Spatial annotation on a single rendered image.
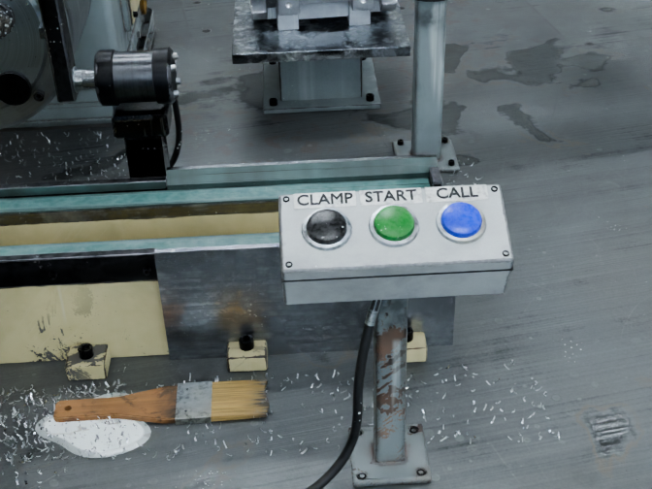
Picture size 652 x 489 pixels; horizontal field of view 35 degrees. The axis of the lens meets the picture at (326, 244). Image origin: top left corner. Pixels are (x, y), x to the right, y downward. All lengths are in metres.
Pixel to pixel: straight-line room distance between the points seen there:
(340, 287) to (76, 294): 0.35
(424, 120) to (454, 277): 0.58
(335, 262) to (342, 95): 0.78
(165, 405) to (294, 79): 0.64
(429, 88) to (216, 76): 0.43
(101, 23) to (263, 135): 0.26
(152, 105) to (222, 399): 0.34
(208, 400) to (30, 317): 0.20
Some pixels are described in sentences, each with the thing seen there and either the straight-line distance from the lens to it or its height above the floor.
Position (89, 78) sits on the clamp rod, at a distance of 1.13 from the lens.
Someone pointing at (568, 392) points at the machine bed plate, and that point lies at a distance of 1.03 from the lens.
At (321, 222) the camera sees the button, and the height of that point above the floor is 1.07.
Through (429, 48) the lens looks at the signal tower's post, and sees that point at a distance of 1.29.
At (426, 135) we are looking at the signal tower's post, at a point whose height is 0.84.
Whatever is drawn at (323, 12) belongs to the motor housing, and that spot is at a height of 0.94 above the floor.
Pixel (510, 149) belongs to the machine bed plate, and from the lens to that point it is 1.41.
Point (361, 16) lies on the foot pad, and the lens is 1.47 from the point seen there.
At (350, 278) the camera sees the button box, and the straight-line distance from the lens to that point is 0.76.
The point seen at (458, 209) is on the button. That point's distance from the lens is 0.77.
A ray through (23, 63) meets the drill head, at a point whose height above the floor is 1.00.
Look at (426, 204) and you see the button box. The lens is 0.78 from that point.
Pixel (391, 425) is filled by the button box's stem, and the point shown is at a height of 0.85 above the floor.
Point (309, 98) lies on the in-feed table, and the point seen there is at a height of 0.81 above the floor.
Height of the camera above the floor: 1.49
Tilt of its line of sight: 35 degrees down
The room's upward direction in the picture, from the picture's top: 2 degrees counter-clockwise
